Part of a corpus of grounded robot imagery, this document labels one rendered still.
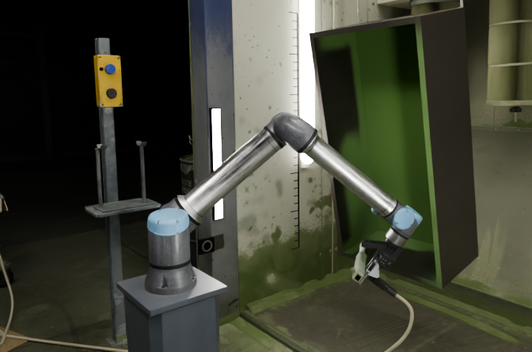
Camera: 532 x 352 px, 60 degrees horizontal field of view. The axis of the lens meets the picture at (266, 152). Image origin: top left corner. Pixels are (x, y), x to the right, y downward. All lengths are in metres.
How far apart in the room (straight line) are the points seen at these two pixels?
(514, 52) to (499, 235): 1.10
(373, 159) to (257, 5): 1.10
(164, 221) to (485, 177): 2.30
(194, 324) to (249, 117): 1.34
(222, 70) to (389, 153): 1.02
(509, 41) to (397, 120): 0.91
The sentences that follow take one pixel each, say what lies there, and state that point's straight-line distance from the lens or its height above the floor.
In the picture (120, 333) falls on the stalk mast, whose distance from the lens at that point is 2.82.
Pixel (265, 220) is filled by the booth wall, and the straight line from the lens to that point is 2.85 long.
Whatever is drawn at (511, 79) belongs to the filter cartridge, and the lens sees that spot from 3.06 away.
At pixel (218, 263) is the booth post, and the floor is 0.38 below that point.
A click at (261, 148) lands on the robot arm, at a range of 1.82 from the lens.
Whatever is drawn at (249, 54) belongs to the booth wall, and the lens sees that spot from 2.70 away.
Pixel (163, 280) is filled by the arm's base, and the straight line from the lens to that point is 1.73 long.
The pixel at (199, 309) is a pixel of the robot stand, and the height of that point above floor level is 0.58.
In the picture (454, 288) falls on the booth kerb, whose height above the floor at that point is 0.13.
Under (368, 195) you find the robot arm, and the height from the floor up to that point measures 0.94.
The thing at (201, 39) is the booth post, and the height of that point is 1.64.
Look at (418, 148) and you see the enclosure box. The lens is 2.48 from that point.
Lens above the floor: 1.34
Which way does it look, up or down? 7 degrees down
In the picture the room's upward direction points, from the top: 1 degrees counter-clockwise
